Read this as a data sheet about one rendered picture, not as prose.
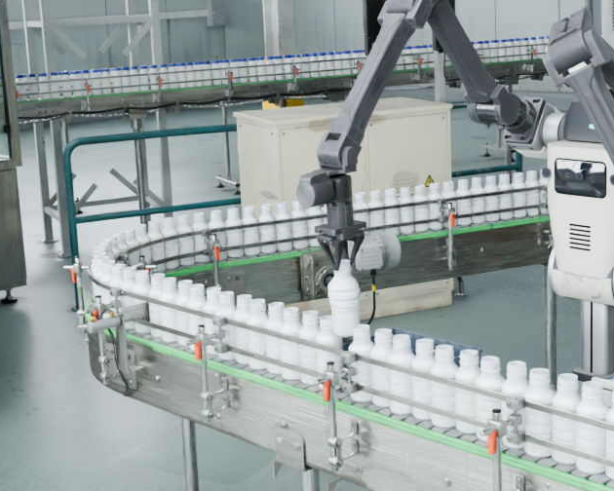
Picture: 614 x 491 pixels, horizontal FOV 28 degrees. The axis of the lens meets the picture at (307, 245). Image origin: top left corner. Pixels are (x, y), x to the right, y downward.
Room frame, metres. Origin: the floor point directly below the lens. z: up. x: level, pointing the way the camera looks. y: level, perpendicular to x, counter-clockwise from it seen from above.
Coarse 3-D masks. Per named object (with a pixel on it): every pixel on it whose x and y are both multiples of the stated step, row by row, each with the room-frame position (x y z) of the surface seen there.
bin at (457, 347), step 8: (392, 328) 3.26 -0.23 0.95; (416, 336) 3.20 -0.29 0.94; (424, 336) 3.18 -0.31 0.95; (344, 344) 3.13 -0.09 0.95; (440, 344) 3.14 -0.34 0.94; (448, 344) 3.12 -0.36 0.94; (456, 344) 3.10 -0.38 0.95; (456, 352) 3.10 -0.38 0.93; (480, 352) 3.03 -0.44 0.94; (456, 360) 2.97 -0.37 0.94; (480, 360) 3.04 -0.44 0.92; (280, 464) 2.90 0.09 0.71; (336, 480) 2.76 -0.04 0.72; (328, 488) 2.74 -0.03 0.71
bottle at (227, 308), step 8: (224, 296) 2.89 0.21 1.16; (232, 296) 2.89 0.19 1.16; (224, 304) 2.89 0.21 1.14; (232, 304) 2.89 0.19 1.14; (216, 312) 2.89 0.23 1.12; (224, 312) 2.88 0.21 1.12; (232, 312) 2.88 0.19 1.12; (216, 328) 2.89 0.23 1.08; (224, 328) 2.87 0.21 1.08; (232, 328) 2.88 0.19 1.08; (232, 336) 2.87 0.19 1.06; (232, 344) 2.87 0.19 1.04; (232, 352) 2.87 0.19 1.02
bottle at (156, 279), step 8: (152, 280) 3.12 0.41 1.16; (160, 280) 3.11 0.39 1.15; (152, 288) 3.12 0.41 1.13; (160, 288) 3.11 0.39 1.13; (152, 296) 3.10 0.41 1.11; (152, 304) 3.10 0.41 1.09; (152, 312) 3.11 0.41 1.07; (152, 320) 3.11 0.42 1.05; (160, 320) 3.10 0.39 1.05; (152, 328) 3.11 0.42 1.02; (160, 336) 3.10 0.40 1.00
